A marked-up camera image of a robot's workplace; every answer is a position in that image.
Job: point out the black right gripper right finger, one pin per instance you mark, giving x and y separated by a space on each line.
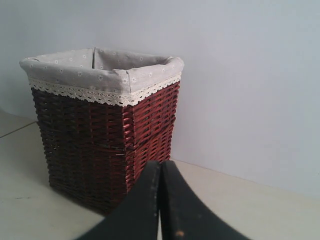
183 215

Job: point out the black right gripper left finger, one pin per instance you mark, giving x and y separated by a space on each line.
137 217

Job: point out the dark red wicker basket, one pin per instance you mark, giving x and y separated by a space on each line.
95 152

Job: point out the white lace cloth trim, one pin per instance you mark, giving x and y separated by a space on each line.
102 75

